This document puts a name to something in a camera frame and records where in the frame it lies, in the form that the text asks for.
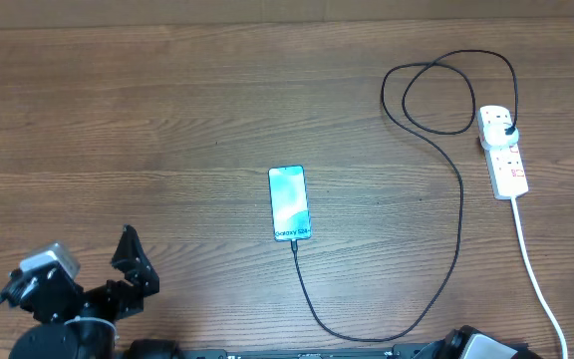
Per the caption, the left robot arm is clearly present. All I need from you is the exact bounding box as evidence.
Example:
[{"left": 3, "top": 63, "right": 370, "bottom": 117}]
[{"left": 1, "top": 224, "right": 183, "bottom": 359}]

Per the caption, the blue Samsung Galaxy smartphone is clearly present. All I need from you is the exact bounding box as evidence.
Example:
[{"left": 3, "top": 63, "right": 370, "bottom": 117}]
[{"left": 268, "top": 166, "right": 312, "bottom": 241}]

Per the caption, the white charger plug adapter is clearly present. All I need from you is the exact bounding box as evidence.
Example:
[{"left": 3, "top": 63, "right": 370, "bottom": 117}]
[{"left": 480, "top": 124, "right": 519, "bottom": 151}]

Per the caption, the white power strip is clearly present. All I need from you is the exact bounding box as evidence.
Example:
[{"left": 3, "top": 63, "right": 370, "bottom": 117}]
[{"left": 476, "top": 105, "right": 528, "bottom": 200}]

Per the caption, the black USB charging cable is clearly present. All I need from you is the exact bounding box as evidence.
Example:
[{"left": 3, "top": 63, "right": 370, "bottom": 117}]
[{"left": 289, "top": 48, "right": 520, "bottom": 344}]

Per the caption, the brown cardboard backdrop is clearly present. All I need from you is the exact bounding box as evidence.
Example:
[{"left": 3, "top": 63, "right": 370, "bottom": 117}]
[{"left": 0, "top": 0, "right": 574, "bottom": 29}]

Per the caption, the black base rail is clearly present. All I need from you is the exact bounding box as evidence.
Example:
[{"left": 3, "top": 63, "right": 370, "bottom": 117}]
[{"left": 117, "top": 338, "right": 532, "bottom": 359}]

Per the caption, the white power strip cord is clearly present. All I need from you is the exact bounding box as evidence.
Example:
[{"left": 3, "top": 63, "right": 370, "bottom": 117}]
[{"left": 509, "top": 196, "right": 570, "bottom": 359}]

